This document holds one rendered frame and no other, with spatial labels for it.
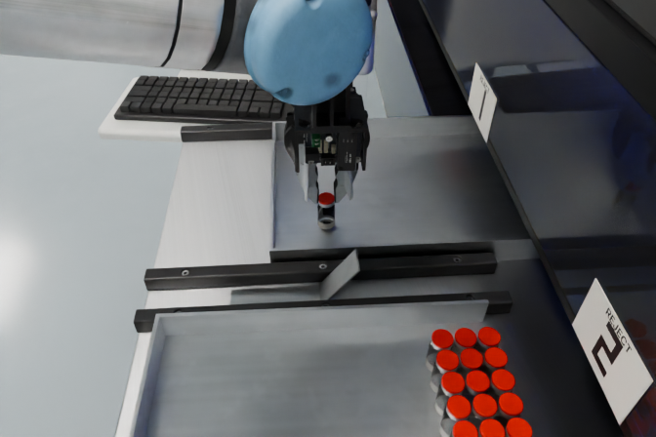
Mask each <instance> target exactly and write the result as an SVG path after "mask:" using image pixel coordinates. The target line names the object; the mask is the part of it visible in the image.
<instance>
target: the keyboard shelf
mask: <svg viewBox="0 0 656 437"><path fill-rule="evenodd" d="M178 77H179V78H180V77H188V79H189V77H197V78H198V80H199V78H208V80H209V78H218V80H219V79H220V78H224V79H228V80H229V79H238V81H239V79H247V80H248V82H249V80H253V79H252V78H251V76H250V75H247V74H237V73H224V72H212V71H205V70H191V69H182V70H181V71H180V73H179V75H178ZM138 78H140V77H136V78H133V79H132V81H131V82H130V84H129V85H128V87H127V88H126V90H125V91H124V92H123V94H122V95H121V97H120V98H119V100H118V101H117V103H116V104H115V105H114V106H113V107H112V109H111V110H110V112H109V113H108V115H107V116H106V118H105V119H104V121H103V122H102V124H101V125H100V127H99V129H98V133H99V136H100V138H101V139H124V140H146V141H168V142H182V138H181V134H180V131H181V127H182V126H203V125H221V124H198V123H176V122H153V121H131V120H115V119H114V116H113V115H114V113H115V112H116V110H117V109H118V107H119V106H120V104H121V103H122V101H123V100H124V98H126V96H127V95H128V93H129V92H130V90H131V89H132V87H133V86H134V84H135V83H136V81H137V80H138Z"/></svg>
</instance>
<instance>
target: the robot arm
mask: <svg viewBox="0 0 656 437"><path fill-rule="evenodd" d="M371 2H372V0H0V55H6V56H18V57H31V58H43V59H55V60H80V61H91V62H104V63H117V64H129V65H141V66H154V67H166V68H178V69H191V70H205V71H212V72H224V73H237V74H247V75H250V76H251V78H252V79H253V81H254V82H255V83H256V84H257V85H258V86H259V87H260V88H262V89H263V90H265V91H267V92H269V93H270V94H272V95H273V96H274V97H275V98H277V99H279V100H281V101H284V102H287V103H289V104H291V105H292V106H293V107H294V112H286V125H285V129H284V145H285V149H286V151H287V153H288V154H289V156H290V157H291V159H292V161H293V163H294V165H295V172H296V175H297V177H298V179H299V182H300V184H301V186H302V188H303V190H304V192H305V200H306V201H307V202H308V198H309V199H310V200H311V201H312V202H313V203H314V204H318V195H319V189H318V182H317V179H318V171H317V167H316V164H317V163H321V166H335V163H337V164H336V166H335V176H336V178H335V181H334V197H335V203H339V202H340V201H341V200H342V199H343V198H344V197H345V195H346V194H348V198H349V200H352V197H353V188H352V183H353V181H354V179H355V176H356V174H357V172H358V164H359V162H361V166H362V171H365V169H366V155H367V147H368V145H369V142H370V133H369V128H368V124H367V119H368V113H367V110H364V105H363V99H362V95H359V94H358V93H357V92H356V89H355V87H353V86H352V82H353V80H354V79H355V77H356V76H357V75H358V73H359V72H360V70H361V69H362V67H363V65H364V63H365V62H366V58H367V57H368V56H369V52H370V51H369V50H370V47H371V44H372V37H373V22H372V20H375V19H376V18H377V16H378V13H377V10H375V9H371Z"/></svg>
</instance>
